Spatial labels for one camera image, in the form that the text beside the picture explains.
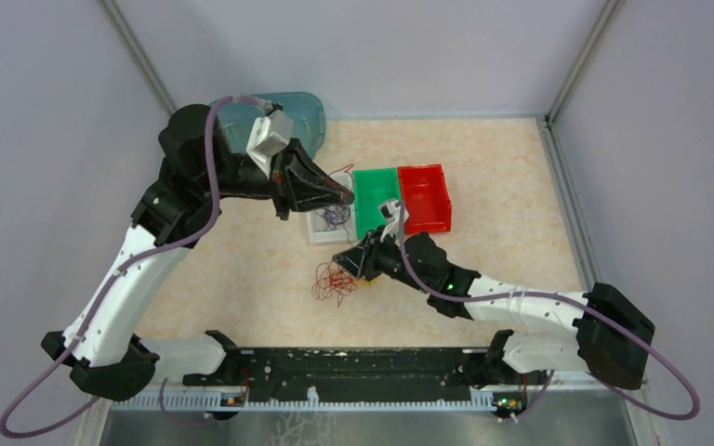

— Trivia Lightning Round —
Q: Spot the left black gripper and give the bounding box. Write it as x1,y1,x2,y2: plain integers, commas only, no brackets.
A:
200,136,355,220

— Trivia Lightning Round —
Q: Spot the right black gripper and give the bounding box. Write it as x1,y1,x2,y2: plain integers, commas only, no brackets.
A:
334,224,433,294

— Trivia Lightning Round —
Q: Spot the red cable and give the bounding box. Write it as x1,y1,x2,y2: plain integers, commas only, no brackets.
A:
311,162,361,308

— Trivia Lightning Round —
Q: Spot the black thin cable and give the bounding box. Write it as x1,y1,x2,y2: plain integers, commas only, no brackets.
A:
320,203,354,232

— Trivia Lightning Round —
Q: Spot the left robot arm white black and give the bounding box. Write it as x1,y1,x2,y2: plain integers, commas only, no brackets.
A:
41,98,354,401

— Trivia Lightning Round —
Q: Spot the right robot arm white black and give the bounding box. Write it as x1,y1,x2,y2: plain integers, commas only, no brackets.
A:
332,231,655,390

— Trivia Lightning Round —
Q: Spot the white plastic bin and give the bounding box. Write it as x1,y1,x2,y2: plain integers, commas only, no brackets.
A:
306,204,356,244

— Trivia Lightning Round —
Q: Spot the green plastic bin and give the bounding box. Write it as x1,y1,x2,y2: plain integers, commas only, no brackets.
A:
352,167,402,239

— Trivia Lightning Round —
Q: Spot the teal transparent plastic tub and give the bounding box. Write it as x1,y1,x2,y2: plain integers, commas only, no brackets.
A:
218,92,327,158

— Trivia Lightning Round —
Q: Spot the red plastic bin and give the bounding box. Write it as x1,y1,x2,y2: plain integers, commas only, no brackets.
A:
398,164,452,235

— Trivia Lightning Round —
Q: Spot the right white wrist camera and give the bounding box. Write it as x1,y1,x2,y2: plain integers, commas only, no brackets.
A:
378,198,410,232

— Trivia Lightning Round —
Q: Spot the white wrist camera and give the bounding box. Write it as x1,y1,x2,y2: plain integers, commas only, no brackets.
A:
246,108,294,177
378,198,410,232

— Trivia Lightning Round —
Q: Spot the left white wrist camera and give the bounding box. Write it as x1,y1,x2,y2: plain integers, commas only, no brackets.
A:
246,108,294,177

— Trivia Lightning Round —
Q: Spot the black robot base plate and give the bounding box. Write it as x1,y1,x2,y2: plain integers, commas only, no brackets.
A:
182,348,523,403

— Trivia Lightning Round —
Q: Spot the white slotted cable duct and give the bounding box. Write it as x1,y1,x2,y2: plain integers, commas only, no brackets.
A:
112,387,509,413

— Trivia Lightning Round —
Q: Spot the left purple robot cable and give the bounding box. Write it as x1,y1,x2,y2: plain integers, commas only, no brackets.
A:
0,94,278,439

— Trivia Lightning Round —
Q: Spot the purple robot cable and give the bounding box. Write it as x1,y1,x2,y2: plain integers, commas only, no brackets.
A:
393,200,702,422
0,94,278,439

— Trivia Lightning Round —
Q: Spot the left aluminium frame post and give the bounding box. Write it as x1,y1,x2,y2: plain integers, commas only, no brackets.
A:
96,0,178,116

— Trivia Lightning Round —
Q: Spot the aluminium frame post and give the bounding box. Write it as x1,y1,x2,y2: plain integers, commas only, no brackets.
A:
96,0,178,116
546,0,625,128

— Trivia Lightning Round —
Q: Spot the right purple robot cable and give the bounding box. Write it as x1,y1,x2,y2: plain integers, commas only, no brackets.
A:
393,200,702,422

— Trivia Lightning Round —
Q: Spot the right aluminium frame post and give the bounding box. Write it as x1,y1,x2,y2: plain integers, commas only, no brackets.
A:
546,0,625,128

